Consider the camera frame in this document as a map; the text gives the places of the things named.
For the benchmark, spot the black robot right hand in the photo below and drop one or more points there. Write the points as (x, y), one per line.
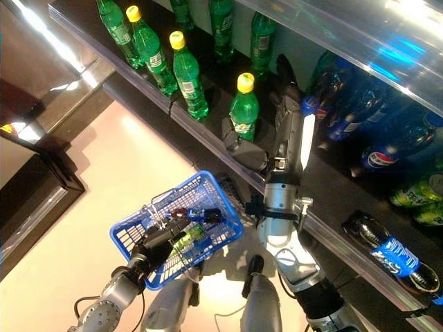
(289, 138)

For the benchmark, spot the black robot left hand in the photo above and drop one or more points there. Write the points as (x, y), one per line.
(155, 245)

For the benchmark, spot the green Sprite bottle yellow cap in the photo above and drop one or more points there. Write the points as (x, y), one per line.
(152, 52)
(221, 27)
(188, 76)
(116, 31)
(244, 107)
(261, 41)

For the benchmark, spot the blue plastic shopping basket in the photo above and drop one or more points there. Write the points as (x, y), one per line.
(221, 207)

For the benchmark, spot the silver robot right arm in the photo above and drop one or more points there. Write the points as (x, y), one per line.
(280, 193)

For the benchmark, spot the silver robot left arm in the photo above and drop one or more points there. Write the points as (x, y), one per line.
(104, 307)

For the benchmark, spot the silver robot left leg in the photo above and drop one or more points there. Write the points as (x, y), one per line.
(166, 307)

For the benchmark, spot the silver robot leg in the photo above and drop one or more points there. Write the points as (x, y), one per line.
(166, 307)
(259, 304)

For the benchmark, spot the black shelf board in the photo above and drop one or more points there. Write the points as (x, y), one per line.
(86, 20)
(332, 186)

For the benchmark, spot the silver robot right leg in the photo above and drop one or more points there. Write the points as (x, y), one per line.
(259, 304)

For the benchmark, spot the black glossy cabinet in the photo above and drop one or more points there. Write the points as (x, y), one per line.
(41, 207)

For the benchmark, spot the black base shelf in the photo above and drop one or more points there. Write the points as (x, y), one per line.
(149, 114)

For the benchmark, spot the Pepsi cola bottle lying flat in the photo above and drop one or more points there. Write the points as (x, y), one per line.
(394, 256)

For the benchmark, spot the chrome floor plinth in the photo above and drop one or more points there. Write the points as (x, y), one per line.
(86, 83)

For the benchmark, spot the yellow warning sticker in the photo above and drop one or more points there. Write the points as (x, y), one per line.
(6, 130)

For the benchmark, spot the dark reflective display case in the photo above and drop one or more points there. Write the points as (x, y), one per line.
(20, 103)

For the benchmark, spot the clear plastic price rail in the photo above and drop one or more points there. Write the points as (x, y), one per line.
(346, 34)
(328, 238)
(104, 57)

